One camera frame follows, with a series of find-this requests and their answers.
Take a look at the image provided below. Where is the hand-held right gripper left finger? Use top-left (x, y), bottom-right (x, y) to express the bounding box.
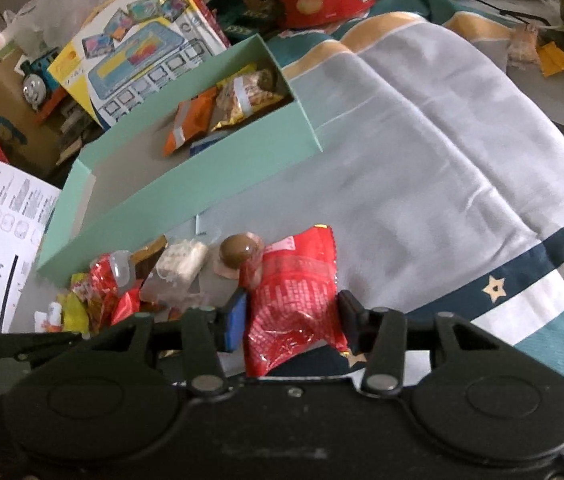
top-left (84, 289), bottom-right (249, 395)

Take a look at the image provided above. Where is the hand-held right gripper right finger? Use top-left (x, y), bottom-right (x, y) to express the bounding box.
top-left (337, 290), bottom-right (513, 395)

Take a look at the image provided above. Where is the red foil snack packet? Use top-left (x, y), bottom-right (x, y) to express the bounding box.
top-left (243, 225), bottom-right (351, 379)

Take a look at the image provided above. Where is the mint green cardboard box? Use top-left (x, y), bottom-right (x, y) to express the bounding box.
top-left (37, 34), bottom-right (324, 288)

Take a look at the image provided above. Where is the white marshmallow packet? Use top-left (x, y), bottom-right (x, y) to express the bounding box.
top-left (154, 240), bottom-right (210, 286)

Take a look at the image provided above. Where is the clear jelly cup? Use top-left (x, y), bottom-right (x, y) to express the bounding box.
top-left (107, 250), bottom-right (136, 295)

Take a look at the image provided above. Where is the red crinkled candy packet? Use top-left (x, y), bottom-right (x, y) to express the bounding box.
top-left (88, 255), bottom-right (142, 335)

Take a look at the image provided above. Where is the yellow candy packet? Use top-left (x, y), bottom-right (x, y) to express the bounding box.
top-left (57, 272), bottom-right (94, 335)

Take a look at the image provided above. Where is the small blue snack packet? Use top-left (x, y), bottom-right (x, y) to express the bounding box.
top-left (189, 131), bottom-right (230, 157)

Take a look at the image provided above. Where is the orange snack packet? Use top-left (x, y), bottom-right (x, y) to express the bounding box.
top-left (163, 87), bottom-right (219, 157)

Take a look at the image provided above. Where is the clear yellow nut packet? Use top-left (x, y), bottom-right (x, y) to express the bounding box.
top-left (212, 67), bottom-right (286, 131)

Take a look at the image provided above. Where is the colourful toy package box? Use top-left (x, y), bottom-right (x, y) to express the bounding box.
top-left (47, 0), bottom-right (231, 129)

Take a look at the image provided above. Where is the brown cardboard box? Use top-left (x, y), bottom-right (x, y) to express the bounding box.
top-left (0, 54), bottom-right (64, 173)

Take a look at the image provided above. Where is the blue toy train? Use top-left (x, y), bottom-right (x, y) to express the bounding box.
top-left (20, 47), bottom-right (71, 112)

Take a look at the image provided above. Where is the clear pale snack packet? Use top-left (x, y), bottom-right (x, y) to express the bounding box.
top-left (506, 25), bottom-right (543, 69)

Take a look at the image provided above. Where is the orange candy wrapper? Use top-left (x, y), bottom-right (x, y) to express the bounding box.
top-left (536, 42), bottom-right (564, 79)

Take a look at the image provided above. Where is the clear plastic bag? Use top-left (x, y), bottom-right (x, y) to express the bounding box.
top-left (4, 0), bottom-right (94, 57)

